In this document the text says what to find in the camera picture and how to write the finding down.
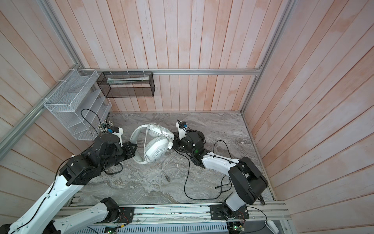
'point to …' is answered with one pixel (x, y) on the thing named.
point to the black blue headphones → (195, 139)
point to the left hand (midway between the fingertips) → (138, 149)
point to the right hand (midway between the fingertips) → (170, 133)
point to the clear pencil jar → (106, 126)
